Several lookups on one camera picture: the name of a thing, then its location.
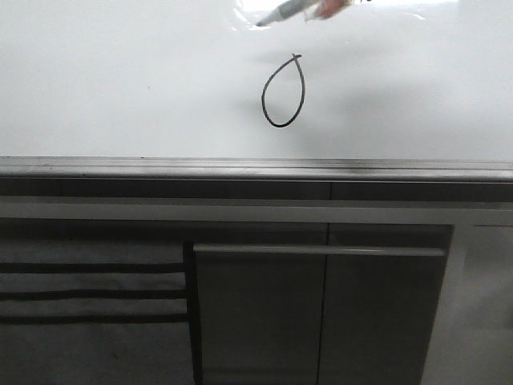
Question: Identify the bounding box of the grey cabinet with doors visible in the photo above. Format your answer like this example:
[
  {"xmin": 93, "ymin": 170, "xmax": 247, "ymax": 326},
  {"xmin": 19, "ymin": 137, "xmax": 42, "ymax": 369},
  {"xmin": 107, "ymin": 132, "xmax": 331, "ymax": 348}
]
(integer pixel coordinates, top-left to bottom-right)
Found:
[{"xmin": 184, "ymin": 224, "xmax": 453, "ymax": 384}]

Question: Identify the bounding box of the white table frame rail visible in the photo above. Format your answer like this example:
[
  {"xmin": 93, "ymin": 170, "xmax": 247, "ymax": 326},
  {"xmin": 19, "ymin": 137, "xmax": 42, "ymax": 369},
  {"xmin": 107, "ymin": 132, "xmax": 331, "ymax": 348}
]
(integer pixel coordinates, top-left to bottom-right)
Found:
[{"xmin": 1, "ymin": 196, "xmax": 512, "ymax": 226}]

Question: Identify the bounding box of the grey drawer unit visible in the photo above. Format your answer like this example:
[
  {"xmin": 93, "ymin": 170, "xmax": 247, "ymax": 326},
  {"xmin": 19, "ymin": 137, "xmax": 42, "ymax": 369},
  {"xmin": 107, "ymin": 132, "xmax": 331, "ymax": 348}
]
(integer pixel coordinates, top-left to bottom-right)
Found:
[{"xmin": 1, "ymin": 220, "xmax": 203, "ymax": 384}]

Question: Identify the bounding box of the white black-tipped whiteboard marker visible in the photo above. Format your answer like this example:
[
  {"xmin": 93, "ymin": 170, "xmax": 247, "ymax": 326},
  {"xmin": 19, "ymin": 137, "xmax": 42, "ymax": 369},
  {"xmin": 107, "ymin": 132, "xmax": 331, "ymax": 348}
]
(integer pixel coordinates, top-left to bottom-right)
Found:
[{"xmin": 255, "ymin": 0, "xmax": 318, "ymax": 27}]

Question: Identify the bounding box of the white whiteboard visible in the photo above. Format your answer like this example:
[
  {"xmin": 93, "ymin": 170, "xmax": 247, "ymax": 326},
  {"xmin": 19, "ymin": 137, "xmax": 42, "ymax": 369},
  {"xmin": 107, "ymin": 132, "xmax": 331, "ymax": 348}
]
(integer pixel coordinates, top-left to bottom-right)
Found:
[{"xmin": 1, "ymin": 1, "xmax": 512, "ymax": 161}]

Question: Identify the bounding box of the grey whiteboard marker tray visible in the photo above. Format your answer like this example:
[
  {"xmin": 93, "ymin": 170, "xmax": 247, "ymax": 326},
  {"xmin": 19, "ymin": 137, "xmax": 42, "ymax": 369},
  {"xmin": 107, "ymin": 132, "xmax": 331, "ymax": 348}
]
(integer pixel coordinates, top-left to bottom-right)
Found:
[{"xmin": 1, "ymin": 156, "xmax": 512, "ymax": 183}]

